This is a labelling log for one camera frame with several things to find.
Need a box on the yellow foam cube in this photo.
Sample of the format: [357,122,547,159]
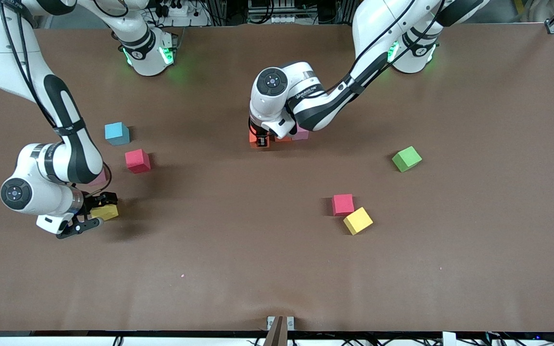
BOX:
[343,207,374,236]
[90,204,119,222]

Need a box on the red foam cube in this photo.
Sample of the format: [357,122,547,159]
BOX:
[332,194,355,217]
[125,149,151,174]

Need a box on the cyan foam cube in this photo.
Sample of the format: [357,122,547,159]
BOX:
[104,122,130,146]

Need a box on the white power strip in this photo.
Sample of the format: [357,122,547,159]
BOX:
[154,0,196,17]

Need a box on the green foam cube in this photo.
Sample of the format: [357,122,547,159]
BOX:
[392,146,423,173]

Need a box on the brown wooden strip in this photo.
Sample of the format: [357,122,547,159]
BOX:
[263,316,290,346]

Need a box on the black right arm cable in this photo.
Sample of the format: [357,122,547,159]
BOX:
[0,0,113,195]

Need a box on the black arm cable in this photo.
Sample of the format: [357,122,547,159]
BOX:
[0,0,113,195]
[250,0,446,137]

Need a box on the aluminium frame post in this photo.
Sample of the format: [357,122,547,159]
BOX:
[208,0,228,25]
[337,0,355,25]

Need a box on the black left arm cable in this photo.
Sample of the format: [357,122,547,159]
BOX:
[250,0,446,137]

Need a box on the small metal bracket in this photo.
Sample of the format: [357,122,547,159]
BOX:
[267,316,295,331]

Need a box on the black cable bundle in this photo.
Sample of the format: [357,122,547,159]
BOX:
[479,323,554,346]

